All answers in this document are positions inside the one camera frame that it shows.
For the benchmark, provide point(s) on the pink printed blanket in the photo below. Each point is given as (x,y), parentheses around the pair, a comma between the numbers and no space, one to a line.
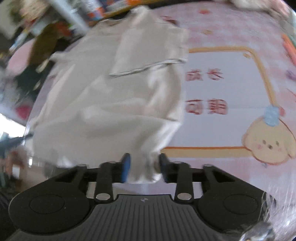
(219,34)

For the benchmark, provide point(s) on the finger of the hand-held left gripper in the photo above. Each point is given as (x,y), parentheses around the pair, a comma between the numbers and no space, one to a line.
(16,140)

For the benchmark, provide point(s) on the white shelf frame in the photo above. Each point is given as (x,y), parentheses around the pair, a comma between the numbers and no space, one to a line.
(67,16)

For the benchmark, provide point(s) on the cream printed t-shirt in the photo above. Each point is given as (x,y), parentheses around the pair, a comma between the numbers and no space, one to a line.
(104,104)

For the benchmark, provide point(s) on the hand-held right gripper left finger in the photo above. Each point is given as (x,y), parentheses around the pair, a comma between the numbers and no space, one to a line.
(126,168)

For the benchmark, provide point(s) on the crumpled clear plastic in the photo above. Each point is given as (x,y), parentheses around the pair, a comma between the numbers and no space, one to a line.
(272,220)

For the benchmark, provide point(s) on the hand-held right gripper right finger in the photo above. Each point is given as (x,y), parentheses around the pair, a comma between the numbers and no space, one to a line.
(163,170)

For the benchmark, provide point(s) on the row of books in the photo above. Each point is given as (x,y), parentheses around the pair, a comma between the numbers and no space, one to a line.
(97,9)

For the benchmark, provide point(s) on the wooden bookshelf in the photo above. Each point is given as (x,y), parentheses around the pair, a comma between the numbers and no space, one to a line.
(113,14)

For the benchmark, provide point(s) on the brown cloth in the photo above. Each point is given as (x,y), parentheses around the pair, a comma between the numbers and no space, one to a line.
(44,44)

